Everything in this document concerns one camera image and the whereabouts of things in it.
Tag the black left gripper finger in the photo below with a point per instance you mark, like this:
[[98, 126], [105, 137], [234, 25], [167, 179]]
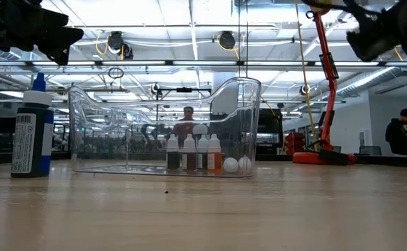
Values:
[[60, 40], [52, 17]]

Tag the large blue-capped food coloring bottle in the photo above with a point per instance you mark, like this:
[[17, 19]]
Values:
[[32, 146]]

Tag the clear plastic bin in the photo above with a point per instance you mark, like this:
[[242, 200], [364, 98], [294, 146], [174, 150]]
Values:
[[120, 170]]

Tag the small dark brown dye bottle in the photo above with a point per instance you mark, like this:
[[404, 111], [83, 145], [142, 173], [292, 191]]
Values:
[[173, 161]]

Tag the small blue dye bottle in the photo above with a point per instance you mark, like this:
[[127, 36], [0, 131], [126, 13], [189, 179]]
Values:
[[202, 144]]

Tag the small red-brown dye bottle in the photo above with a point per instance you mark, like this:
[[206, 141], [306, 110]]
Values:
[[189, 162]]

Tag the small orange dye bottle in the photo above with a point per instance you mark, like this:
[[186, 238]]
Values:
[[215, 161]]

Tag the long ceiling light strip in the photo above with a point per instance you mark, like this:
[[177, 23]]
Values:
[[137, 63]]

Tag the person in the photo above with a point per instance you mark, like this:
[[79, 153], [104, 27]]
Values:
[[398, 136], [186, 129]]

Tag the red stacked objects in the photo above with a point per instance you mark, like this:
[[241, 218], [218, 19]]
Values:
[[294, 143]]

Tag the black machine cabinet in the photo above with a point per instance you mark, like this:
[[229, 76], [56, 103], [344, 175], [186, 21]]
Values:
[[271, 129]]

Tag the grey ceiling air duct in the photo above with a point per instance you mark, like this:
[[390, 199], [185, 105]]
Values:
[[370, 78]]

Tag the black background gantry frame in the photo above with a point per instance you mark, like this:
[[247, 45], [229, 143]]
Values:
[[184, 89]]

